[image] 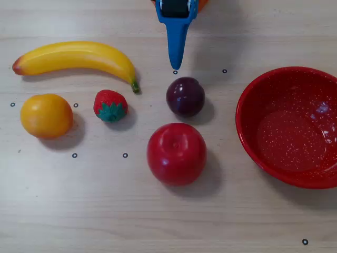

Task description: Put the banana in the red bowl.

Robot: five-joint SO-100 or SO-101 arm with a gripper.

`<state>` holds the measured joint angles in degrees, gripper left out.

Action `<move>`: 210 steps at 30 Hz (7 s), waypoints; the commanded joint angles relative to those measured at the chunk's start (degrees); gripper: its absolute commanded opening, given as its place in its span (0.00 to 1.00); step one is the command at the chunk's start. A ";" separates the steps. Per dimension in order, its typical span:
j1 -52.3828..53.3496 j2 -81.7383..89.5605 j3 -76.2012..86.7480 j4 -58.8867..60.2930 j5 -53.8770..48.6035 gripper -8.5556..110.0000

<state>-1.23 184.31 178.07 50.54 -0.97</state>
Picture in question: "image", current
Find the dark purple plastic plum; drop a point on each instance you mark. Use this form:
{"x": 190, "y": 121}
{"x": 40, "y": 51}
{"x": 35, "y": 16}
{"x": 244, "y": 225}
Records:
{"x": 185, "y": 97}

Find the red plastic apple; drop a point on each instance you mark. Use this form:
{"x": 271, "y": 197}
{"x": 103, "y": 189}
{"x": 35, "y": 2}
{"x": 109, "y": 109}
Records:
{"x": 176, "y": 154}

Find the orange robot base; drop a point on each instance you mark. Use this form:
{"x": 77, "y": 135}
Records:
{"x": 203, "y": 4}

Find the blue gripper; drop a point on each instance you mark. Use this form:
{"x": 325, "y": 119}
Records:
{"x": 176, "y": 21}

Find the red speckled bowl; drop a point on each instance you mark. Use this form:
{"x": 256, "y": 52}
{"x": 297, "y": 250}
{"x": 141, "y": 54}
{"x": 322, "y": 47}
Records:
{"x": 289, "y": 137}

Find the red plastic strawberry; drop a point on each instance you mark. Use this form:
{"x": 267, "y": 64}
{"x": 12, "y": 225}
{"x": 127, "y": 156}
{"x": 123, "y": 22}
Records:
{"x": 110, "y": 104}

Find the yellow plastic banana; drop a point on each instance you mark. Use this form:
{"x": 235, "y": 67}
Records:
{"x": 79, "y": 58}

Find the orange plastic fruit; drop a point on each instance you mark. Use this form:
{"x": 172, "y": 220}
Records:
{"x": 46, "y": 116}

